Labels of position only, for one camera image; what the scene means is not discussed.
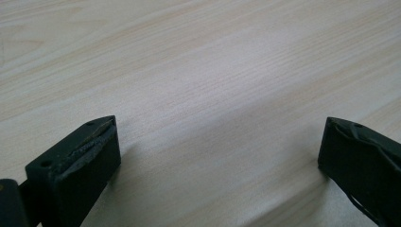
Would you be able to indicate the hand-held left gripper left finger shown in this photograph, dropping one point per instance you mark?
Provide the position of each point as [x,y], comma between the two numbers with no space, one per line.
[75,176]

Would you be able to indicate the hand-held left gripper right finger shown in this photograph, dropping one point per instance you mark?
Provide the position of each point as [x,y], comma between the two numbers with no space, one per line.
[362,164]

